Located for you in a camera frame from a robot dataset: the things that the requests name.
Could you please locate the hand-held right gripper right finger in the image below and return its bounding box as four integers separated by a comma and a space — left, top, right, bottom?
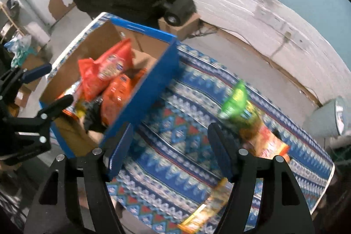
208, 122, 316, 234

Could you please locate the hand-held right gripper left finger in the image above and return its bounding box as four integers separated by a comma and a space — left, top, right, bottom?
23, 122, 135, 234

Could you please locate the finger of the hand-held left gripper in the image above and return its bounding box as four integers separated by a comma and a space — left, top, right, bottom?
0, 63, 52, 103
5, 94, 74, 145

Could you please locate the black snack packet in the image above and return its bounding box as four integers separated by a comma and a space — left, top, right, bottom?
82, 101, 107, 133

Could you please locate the red snack packet white label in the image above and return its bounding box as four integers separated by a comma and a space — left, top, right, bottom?
77, 38, 133, 101

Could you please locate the blue cardboard box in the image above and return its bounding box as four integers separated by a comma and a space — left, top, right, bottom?
39, 17, 180, 159

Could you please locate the white teal plastic bag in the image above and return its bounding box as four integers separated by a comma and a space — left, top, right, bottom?
4, 35, 35, 67

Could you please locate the orange red snack packet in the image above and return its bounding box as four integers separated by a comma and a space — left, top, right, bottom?
244, 126, 291, 162

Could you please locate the orange gold long snack packet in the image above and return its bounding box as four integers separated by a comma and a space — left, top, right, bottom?
178, 179, 233, 233

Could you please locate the blue patterned blanket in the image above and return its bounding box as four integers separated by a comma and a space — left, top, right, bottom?
41, 12, 336, 234

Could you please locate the grey waste bin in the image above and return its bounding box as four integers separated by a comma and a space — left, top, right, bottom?
304, 96, 346, 138

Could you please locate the wooden frame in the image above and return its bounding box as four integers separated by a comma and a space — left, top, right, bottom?
0, 1, 25, 37

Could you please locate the grey power cable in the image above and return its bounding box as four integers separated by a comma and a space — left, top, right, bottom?
270, 32, 291, 59

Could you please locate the black cable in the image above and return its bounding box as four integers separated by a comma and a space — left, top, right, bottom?
189, 21, 217, 38

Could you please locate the white wall socket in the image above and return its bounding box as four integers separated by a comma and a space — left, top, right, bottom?
293, 32, 308, 47
267, 13, 282, 29
280, 23, 295, 38
254, 3, 269, 18

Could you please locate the black camera device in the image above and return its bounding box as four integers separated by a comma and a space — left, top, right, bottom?
152, 0, 196, 26

